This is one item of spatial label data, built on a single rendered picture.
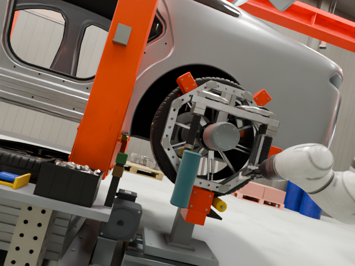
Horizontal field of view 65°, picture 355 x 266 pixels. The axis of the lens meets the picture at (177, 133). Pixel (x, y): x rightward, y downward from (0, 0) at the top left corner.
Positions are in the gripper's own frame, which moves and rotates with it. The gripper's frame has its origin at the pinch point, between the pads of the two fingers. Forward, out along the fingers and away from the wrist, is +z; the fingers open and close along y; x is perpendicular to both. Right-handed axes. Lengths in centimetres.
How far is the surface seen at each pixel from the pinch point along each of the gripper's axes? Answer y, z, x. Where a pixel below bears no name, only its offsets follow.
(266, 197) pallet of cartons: -354, 526, -93
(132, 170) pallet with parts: -10, 508, -72
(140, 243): 22, 72, 38
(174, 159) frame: 22.1, 31.6, -6.1
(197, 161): 14.7, 18.6, -5.1
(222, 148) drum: 5.8, 13.4, -12.6
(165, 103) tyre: 33, 33, -35
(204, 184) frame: 3.9, 32.4, 2.3
